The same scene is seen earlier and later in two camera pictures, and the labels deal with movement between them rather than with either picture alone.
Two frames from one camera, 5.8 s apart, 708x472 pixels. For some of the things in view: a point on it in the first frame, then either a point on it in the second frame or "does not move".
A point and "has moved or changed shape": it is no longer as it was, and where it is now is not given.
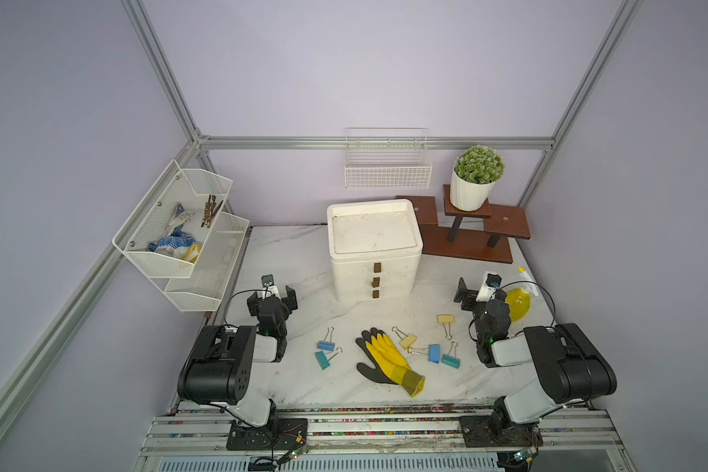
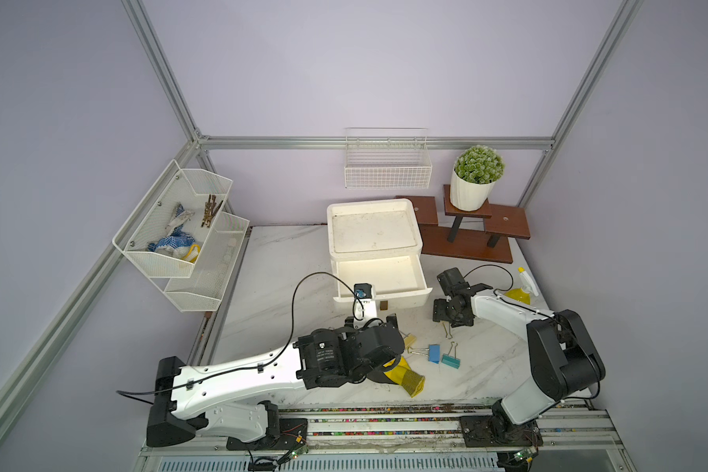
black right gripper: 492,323 -> 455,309
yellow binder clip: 407,339 does not move
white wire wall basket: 387,158 does not move
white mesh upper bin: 164,236 does not move
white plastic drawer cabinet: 375,248 has moved or changed shape
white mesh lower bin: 204,290 does not move
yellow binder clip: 445,320 does not move
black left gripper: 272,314 -> 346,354
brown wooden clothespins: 210,208 does not move
